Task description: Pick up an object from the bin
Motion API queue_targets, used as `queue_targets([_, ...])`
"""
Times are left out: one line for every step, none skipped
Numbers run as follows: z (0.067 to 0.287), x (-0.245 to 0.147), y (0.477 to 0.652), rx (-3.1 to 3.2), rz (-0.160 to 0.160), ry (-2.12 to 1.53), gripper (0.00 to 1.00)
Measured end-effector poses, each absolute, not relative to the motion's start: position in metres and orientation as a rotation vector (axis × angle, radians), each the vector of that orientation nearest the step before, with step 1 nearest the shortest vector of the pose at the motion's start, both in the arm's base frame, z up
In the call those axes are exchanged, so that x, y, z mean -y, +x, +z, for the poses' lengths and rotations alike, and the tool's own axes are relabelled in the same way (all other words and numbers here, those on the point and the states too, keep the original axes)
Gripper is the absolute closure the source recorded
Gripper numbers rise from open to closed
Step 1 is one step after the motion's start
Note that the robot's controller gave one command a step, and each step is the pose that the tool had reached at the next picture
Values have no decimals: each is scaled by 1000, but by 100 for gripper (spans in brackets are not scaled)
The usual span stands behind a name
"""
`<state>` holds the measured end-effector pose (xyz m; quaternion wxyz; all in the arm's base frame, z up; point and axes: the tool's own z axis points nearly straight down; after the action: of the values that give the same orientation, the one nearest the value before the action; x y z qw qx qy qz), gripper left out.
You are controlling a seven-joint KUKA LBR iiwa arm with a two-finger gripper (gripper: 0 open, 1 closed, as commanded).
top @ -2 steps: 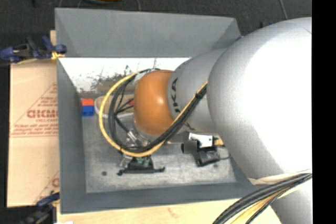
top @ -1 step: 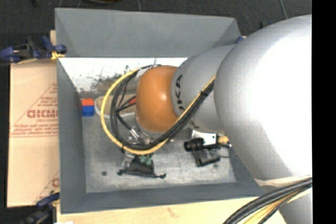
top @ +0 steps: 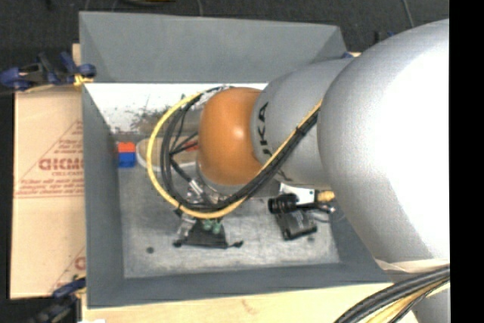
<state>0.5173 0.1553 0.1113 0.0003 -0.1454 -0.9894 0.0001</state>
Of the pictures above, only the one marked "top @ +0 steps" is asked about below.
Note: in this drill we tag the blue and red toy block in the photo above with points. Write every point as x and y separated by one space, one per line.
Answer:
126 159

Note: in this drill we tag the brown cardboard board, red print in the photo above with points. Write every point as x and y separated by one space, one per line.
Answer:
45 200

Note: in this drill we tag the black trapezoid object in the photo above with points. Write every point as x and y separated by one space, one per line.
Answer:
208 239

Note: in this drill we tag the grey metal bin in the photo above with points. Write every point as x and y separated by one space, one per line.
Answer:
211 49

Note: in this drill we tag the black cylinder on white bracket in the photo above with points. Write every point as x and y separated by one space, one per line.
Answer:
283 203

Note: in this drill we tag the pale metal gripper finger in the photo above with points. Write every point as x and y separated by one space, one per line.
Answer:
190 227
182 230

